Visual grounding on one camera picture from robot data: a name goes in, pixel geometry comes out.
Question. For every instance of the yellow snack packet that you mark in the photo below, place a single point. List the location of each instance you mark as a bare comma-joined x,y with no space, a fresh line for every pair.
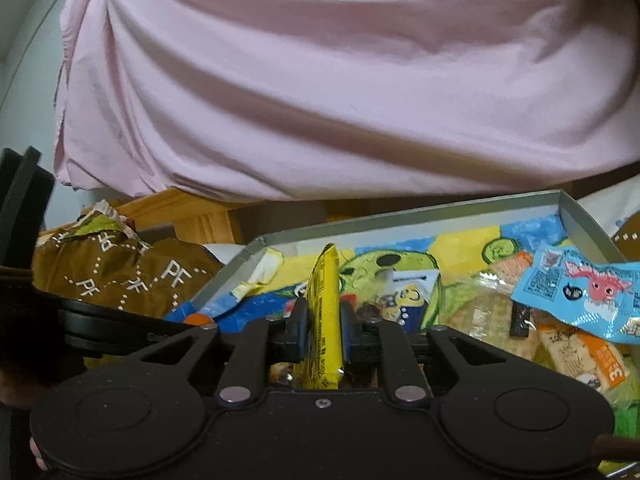
325,310

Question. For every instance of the small orange round fruit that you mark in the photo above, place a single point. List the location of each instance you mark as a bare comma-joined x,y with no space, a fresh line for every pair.
197,319

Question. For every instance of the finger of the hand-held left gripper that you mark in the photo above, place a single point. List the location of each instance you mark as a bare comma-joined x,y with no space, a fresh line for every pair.
110,330

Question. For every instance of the grey metal tray box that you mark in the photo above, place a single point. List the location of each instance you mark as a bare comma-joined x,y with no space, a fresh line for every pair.
400,215

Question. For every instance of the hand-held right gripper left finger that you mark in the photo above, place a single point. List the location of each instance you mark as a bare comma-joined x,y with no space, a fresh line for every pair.
300,332

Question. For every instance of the light blue fish print packet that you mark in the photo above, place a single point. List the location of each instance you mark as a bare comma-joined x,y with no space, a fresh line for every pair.
585,290

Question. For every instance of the pink bed sheet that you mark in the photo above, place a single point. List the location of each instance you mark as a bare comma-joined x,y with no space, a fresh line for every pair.
325,85

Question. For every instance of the white bed sheet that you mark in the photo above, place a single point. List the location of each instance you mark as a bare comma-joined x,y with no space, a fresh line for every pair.
605,205

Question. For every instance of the grey tray with cartoon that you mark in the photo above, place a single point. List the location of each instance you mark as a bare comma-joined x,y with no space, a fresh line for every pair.
460,250

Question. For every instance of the orange white rice cracker bar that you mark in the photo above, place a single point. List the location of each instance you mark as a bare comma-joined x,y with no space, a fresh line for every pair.
595,360

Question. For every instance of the navy blue stick packet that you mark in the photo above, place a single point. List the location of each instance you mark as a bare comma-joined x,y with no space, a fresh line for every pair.
407,296

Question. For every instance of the wooden bed frame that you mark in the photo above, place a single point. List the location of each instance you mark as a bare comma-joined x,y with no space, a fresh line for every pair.
200,210

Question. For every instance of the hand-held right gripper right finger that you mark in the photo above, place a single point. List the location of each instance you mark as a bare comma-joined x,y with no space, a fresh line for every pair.
351,335

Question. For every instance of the person's left hand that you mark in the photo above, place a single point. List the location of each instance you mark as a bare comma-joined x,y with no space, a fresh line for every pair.
37,452

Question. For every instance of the brown printed blanket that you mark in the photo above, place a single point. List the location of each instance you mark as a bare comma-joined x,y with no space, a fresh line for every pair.
100,270

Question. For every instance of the patterned cream cloth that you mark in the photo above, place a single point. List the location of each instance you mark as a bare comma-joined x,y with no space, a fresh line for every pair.
100,217

